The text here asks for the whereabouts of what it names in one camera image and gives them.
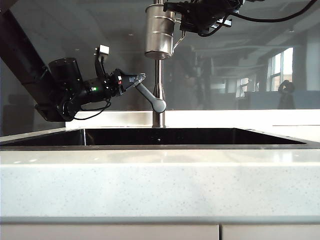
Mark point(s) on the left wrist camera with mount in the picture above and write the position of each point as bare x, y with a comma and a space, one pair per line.
104, 49

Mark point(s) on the narrow grey cabinet front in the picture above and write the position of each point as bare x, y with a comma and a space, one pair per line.
270, 232

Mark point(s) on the ribbed steel mug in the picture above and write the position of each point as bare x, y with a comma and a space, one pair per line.
158, 32

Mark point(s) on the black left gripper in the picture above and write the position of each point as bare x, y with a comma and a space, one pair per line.
107, 87

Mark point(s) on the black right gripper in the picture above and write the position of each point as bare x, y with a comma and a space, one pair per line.
207, 15

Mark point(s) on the white counter upstand ledge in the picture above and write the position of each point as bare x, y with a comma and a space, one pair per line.
212, 117

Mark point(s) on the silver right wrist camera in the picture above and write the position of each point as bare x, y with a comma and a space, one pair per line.
226, 23

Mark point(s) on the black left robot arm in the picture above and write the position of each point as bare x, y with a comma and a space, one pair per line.
20, 57

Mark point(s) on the wide grey cabinet front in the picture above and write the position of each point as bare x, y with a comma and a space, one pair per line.
100, 232

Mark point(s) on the black sink basin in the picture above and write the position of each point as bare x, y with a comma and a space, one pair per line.
175, 137

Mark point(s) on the steel faucet pipe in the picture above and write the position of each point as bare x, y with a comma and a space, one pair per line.
158, 72

